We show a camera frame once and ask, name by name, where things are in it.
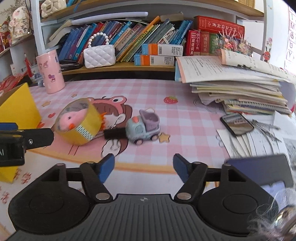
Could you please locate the orange blue box lower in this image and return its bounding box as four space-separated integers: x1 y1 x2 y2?
134 54 175 66

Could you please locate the pink cartoon table mat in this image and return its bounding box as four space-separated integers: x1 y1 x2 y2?
0 78 243 209

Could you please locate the cream quilted handbag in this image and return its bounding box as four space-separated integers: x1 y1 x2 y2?
41 0 67 18

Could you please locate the pink cartoon cylinder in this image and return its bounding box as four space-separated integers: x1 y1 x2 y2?
36 50 65 94

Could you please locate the white bookshelf unit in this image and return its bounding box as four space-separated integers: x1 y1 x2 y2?
31 1 266 75

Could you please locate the yellow cardboard box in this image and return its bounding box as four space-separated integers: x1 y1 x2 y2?
0 82 43 183

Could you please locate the orange blue box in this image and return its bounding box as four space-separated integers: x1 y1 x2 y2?
142 44 183 57
134 54 175 66

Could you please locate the red figurine pen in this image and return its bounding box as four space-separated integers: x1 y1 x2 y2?
24 53 33 78

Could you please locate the orange blue box upper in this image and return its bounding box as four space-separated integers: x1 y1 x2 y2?
142 44 183 57

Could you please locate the stack of papers and books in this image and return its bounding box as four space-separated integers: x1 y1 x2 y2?
175 49 295 115

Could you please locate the row of leaning books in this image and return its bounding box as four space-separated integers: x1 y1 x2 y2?
58 16 193 64

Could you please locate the pink chick plush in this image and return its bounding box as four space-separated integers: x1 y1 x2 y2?
59 109 87 132

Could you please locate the small toy truck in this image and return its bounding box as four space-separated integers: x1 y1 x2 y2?
125 108 161 146

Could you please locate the white quilted handbag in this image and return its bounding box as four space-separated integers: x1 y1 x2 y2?
83 32 116 69

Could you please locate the small glue bottle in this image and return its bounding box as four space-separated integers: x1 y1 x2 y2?
38 80 45 87

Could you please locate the black binder clip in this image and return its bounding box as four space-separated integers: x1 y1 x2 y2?
103 128 127 140

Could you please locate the red dictionary book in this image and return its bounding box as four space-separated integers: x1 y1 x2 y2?
194 16 245 39

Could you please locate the black smartphone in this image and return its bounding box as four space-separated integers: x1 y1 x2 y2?
220 113 254 136

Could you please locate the yellow tape roll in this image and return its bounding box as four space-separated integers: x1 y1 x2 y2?
53 98 106 146

